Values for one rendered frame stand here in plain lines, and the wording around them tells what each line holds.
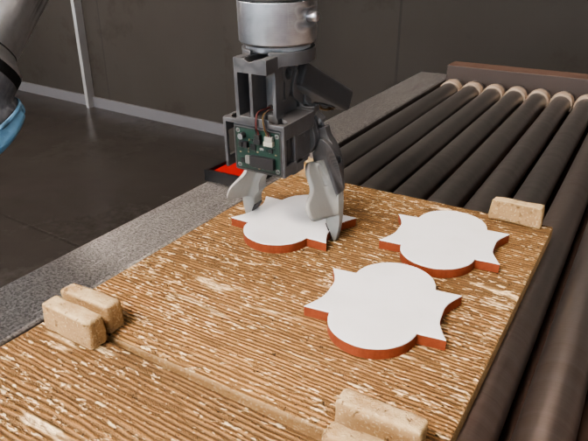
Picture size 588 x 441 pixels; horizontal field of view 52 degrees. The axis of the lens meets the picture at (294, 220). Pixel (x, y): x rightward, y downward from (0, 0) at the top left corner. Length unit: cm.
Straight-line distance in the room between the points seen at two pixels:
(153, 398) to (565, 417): 30
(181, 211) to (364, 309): 34
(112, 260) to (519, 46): 265
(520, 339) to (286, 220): 28
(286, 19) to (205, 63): 360
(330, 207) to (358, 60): 286
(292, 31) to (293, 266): 23
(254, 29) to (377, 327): 28
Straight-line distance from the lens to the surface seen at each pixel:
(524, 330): 59
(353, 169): 91
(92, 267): 68
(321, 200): 62
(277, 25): 56
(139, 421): 45
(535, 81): 153
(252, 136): 59
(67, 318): 52
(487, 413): 49
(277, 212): 70
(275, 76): 57
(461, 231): 68
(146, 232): 74
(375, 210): 74
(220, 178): 87
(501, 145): 109
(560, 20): 308
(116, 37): 475
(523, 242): 70
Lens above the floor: 124
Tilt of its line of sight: 25 degrees down
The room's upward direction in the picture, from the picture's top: straight up
